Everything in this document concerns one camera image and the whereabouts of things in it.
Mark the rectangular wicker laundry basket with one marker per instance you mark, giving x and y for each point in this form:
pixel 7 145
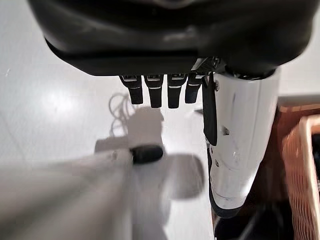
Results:
pixel 300 175

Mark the silver robot left leg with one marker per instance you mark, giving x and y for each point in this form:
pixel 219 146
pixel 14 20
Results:
pixel 237 125

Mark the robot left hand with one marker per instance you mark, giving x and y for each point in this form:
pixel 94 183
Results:
pixel 162 32

